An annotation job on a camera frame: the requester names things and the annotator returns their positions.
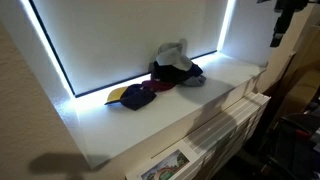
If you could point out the maroon cap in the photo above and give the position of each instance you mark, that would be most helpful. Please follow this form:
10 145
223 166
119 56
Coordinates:
159 85

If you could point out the light grey cap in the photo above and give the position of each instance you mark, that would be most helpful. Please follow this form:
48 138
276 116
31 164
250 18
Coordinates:
173 56

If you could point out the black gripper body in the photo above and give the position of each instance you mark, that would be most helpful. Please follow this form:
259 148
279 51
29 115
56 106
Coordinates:
286 18

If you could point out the white roller blind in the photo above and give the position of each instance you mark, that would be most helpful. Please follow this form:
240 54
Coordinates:
126 36

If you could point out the black cap with yellow logo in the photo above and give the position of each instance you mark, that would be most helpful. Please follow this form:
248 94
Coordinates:
136 97

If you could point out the dark navy cap pile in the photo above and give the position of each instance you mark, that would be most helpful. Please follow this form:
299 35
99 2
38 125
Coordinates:
171 74

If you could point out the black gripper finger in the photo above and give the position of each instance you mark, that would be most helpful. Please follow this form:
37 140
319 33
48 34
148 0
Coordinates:
276 40

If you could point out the white box with picture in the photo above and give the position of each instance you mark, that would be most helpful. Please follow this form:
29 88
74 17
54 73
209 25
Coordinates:
166 163

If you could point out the dark equipment with red part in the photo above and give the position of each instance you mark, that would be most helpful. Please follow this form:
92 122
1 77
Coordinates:
293 146

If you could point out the grey crumpled cap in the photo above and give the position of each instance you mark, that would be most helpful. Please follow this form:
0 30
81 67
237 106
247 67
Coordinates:
195 81

